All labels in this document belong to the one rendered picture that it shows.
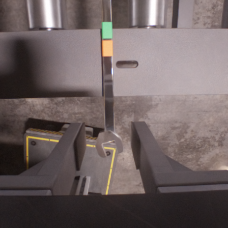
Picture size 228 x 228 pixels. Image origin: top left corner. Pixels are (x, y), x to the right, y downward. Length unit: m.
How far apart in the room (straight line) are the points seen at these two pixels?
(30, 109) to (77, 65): 1.40
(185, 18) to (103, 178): 1.16
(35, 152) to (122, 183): 0.94
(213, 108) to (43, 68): 1.59
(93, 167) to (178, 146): 0.85
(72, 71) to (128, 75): 0.08
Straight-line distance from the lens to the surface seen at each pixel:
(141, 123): 0.15
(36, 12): 0.54
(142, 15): 0.51
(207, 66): 0.27
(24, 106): 1.63
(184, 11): 0.69
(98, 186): 1.43
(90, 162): 1.30
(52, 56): 0.24
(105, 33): 0.23
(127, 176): 1.78
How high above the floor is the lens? 1.40
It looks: 73 degrees down
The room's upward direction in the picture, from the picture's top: 177 degrees clockwise
